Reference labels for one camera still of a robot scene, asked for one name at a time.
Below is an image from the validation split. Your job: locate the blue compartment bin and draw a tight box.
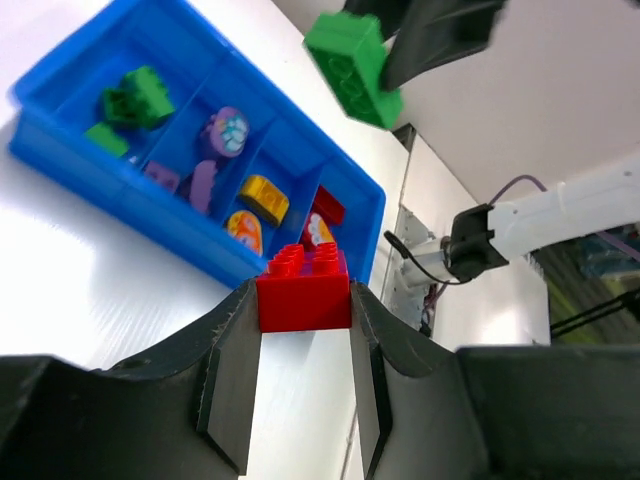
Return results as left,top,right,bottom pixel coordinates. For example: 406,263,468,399
10,1,385,287

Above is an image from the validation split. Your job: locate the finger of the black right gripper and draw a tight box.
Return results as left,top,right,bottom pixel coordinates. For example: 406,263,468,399
344,0,503,91

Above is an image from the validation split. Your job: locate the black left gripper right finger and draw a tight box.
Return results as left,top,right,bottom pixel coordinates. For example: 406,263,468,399
350,282,639,479

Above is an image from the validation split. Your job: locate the yellow flower lego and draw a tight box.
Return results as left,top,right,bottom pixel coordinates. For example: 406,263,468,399
226,210,263,256

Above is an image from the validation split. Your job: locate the purple curved lego brick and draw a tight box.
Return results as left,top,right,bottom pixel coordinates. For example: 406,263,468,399
144,161,181,193

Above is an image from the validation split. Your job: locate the yellow lego piece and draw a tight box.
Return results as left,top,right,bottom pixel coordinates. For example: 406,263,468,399
238,174,290,228

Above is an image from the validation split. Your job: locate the purple flower lego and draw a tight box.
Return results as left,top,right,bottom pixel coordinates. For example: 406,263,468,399
200,106,250,158

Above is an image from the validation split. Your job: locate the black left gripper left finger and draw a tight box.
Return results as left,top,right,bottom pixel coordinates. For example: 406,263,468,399
1,281,261,479

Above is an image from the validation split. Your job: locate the green lego brick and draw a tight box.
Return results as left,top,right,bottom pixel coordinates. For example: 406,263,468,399
304,12,404,129
102,65,175,130

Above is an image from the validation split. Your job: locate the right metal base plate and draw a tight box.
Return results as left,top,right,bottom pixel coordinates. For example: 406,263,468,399
382,205,453,337

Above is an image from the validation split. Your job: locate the small green lego piece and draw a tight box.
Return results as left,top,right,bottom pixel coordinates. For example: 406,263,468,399
84,122,130,157

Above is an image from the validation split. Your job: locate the red flower lego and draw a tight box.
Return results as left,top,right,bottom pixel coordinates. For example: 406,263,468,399
300,211,335,252

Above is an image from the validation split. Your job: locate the red bottom lego brick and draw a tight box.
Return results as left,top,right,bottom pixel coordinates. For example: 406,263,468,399
256,243,352,333

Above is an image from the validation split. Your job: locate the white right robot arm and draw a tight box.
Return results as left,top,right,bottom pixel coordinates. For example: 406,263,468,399
343,1,639,284

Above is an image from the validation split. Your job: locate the green top lego brick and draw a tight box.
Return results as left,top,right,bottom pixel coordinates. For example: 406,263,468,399
304,12,404,129

